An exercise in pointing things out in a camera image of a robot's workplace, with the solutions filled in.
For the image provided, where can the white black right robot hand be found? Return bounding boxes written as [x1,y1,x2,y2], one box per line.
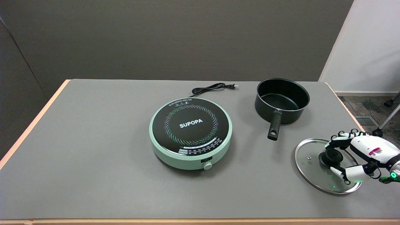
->
[325,129,400,185]

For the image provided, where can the glass pot lid black knob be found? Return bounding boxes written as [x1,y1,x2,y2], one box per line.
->
[294,138,363,195]

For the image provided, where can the floor vent grille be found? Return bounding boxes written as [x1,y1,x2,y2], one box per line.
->
[355,116,380,127]

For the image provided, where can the metal stand legs with casters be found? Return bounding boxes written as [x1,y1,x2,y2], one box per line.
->
[372,92,400,138]

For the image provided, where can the green round induction cooker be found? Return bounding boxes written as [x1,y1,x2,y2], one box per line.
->
[149,97,233,171]

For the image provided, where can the black saucepan with handle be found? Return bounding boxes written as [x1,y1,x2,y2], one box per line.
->
[254,78,311,141]

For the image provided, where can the black power cord with plug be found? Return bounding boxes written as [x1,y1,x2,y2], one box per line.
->
[188,82,239,98]

